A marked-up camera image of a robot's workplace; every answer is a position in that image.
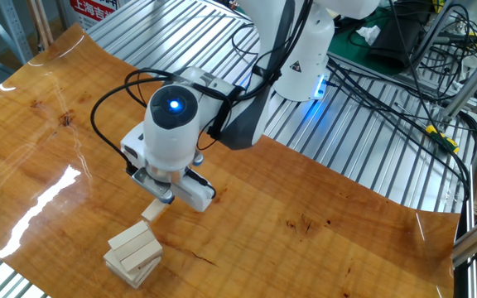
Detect grey slotted angle shelf frame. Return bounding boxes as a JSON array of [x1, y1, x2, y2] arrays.
[[0, 0, 35, 65]]

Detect aluminium profile bar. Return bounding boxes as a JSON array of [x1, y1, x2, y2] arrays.
[[436, 41, 477, 125], [450, 206, 477, 268], [406, 0, 467, 74]]

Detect long black camera cable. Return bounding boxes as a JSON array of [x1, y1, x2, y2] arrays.
[[89, 68, 239, 175]]

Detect short black hand cable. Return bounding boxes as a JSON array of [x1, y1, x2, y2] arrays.
[[185, 166, 218, 199]]

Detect thick black cable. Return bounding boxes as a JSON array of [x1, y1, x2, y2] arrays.
[[327, 57, 471, 204]]

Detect red sign white characters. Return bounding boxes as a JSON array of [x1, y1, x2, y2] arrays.
[[69, 0, 120, 31]]

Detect black pouch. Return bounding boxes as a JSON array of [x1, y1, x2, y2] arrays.
[[365, 7, 428, 70]]

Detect glossy wood-grain mat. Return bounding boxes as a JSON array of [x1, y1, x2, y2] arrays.
[[0, 22, 461, 298]]

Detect crumpled white tissue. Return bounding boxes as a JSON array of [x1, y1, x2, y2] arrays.
[[354, 24, 383, 46]]

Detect green table mat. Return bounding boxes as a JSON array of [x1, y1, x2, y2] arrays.
[[327, 0, 446, 78]]

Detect yellow black screwdriver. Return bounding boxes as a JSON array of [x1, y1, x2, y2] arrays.
[[394, 102, 461, 155]]

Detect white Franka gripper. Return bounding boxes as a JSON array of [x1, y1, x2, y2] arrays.
[[119, 123, 218, 214]]

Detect wooden slat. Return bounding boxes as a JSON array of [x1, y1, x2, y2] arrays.
[[35, 0, 55, 46], [25, 0, 50, 51]]

